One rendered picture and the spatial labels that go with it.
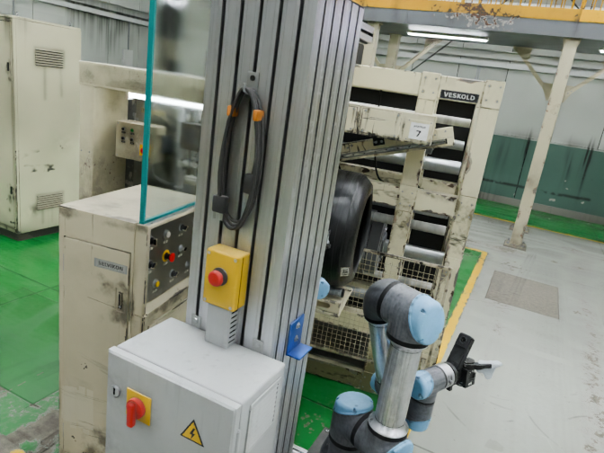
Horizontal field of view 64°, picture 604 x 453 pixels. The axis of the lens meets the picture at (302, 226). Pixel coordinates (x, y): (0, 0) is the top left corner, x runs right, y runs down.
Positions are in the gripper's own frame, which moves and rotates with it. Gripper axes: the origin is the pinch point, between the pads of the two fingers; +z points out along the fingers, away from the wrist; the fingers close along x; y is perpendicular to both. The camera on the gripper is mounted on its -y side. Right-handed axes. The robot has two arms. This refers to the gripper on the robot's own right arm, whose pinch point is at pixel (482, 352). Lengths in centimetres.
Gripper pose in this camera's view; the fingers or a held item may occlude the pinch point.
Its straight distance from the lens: 179.5
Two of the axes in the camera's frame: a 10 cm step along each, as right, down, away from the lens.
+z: 7.8, -0.7, 6.2
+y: -0.6, 9.8, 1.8
